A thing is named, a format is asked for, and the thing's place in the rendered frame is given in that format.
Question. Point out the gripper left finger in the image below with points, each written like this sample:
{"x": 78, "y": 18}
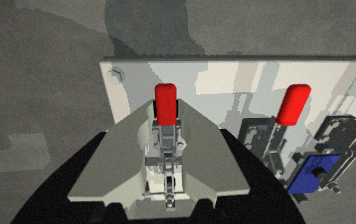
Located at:
{"x": 109, "y": 168}

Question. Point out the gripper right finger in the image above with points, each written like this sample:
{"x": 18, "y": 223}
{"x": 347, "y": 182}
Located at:
{"x": 217, "y": 166}

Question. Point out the white fixture plate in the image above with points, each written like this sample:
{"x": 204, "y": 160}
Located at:
{"x": 226, "y": 90}

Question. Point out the blue rectangular block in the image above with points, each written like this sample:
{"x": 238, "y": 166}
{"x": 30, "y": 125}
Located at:
{"x": 302, "y": 180}

